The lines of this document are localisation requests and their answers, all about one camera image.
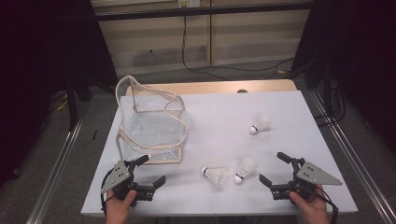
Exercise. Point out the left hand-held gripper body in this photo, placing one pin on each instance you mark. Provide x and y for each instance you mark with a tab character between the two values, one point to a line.
120	174

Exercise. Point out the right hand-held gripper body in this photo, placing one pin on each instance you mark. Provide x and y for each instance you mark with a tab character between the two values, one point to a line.
314	175

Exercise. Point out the white plastic shuttlecock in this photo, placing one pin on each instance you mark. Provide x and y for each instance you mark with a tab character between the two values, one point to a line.
244	169
214	175
261	123

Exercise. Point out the clear bag with beige trim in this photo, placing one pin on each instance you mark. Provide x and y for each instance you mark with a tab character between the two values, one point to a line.
149	130

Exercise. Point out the person's right hand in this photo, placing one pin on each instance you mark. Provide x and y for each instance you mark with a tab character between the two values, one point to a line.
313	208

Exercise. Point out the person's left hand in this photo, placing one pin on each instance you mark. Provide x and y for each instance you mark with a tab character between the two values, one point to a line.
118	208

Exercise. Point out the small black stick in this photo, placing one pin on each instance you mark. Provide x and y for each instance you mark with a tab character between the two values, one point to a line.
95	134

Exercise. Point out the white table mat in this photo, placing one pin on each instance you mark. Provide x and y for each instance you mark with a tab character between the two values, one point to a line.
218	143

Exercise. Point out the black metal stand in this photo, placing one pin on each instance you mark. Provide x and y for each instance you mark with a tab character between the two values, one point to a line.
327	93
72	109

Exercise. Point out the dark round table grommet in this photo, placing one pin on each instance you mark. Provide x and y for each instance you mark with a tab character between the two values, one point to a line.
242	91

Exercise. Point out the small yellow strip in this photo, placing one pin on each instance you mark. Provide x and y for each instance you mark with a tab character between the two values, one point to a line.
281	71
62	105

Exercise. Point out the black curtain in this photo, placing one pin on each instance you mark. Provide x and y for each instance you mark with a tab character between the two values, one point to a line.
31	62
367	46

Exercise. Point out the black horizontal metal bar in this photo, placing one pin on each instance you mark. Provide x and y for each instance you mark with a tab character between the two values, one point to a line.
202	11

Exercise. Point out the aluminium floor rail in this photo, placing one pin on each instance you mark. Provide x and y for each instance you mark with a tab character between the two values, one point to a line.
56	172
350	155

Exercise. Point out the white wall socket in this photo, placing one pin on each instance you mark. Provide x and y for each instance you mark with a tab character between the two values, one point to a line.
193	3

